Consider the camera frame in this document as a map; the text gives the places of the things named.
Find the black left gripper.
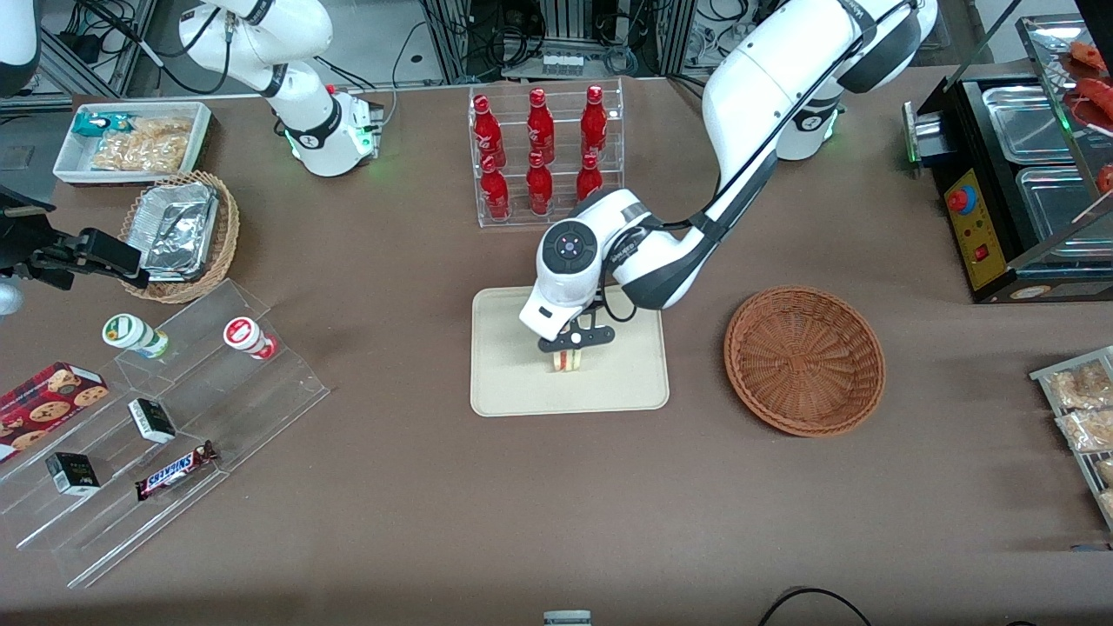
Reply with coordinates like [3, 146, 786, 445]
[537, 304, 616, 363]

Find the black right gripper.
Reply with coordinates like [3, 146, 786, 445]
[0, 185, 151, 293]

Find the beige plastic tray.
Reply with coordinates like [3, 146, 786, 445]
[470, 281, 670, 417]

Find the light wicker basket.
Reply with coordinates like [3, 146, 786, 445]
[119, 170, 241, 304]

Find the brown wicker basket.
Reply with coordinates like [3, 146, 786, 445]
[723, 286, 887, 437]

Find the tray of packaged snacks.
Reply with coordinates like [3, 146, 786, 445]
[1030, 346, 1113, 533]

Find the silver foil container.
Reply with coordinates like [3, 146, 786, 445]
[136, 181, 219, 218]
[139, 204, 217, 282]

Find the green lid yogurt cup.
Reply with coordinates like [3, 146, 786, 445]
[102, 313, 170, 360]

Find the white rectangular bin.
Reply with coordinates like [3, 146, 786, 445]
[52, 101, 213, 186]

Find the clear bag of chips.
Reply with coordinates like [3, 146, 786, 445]
[91, 117, 194, 174]

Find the teal snack packet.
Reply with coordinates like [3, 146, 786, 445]
[72, 111, 137, 139]

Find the clear acrylic bottle rack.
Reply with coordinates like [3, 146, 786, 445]
[468, 78, 625, 229]

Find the red lid yogurt cup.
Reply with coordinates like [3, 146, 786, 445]
[223, 316, 278, 361]

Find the red cookie box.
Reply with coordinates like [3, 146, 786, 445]
[0, 362, 110, 463]

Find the red cola bottle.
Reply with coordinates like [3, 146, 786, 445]
[527, 88, 556, 164]
[576, 153, 605, 203]
[472, 94, 506, 168]
[480, 155, 511, 221]
[581, 84, 609, 159]
[526, 151, 555, 217]

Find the small black box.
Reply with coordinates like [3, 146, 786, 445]
[128, 397, 177, 444]
[45, 451, 101, 497]

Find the clear acrylic stepped shelf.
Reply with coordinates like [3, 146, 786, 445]
[0, 278, 331, 589]

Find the brown Snickers bar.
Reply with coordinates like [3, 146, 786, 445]
[135, 440, 219, 502]

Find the black food warmer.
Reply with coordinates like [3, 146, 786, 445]
[903, 0, 1113, 305]

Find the steel warmer pan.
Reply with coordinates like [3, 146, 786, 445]
[981, 84, 1081, 165]
[1015, 165, 1113, 263]

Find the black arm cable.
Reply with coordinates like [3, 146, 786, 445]
[600, 0, 916, 324]

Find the black looped cable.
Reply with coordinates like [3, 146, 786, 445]
[756, 588, 875, 626]

